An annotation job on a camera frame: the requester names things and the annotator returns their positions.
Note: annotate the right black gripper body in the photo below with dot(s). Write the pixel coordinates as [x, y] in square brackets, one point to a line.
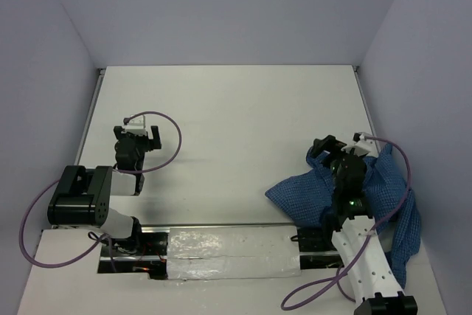
[335, 178]

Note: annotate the blue checked long sleeve shirt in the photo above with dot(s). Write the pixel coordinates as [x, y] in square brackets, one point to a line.
[306, 198]

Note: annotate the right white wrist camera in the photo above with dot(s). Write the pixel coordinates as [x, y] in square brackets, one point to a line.
[362, 145]

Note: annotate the silver tape sheet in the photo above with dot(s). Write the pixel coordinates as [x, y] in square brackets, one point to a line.
[233, 252]

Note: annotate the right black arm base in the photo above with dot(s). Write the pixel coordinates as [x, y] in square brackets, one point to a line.
[314, 251]

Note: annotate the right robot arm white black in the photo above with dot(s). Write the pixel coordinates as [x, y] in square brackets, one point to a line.
[355, 236]

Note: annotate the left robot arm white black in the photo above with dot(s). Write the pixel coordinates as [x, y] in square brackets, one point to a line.
[82, 196]

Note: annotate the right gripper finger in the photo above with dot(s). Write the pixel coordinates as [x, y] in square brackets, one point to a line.
[331, 144]
[320, 146]

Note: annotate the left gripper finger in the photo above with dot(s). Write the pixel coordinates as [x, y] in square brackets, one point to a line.
[155, 142]
[118, 130]

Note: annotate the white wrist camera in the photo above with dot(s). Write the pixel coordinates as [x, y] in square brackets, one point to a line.
[136, 126]
[362, 145]

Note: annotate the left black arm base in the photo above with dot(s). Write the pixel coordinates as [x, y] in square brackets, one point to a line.
[149, 257]

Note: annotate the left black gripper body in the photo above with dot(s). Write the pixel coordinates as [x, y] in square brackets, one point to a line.
[143, 144]

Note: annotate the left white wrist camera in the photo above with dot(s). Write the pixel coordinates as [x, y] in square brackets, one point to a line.
[136, 126]

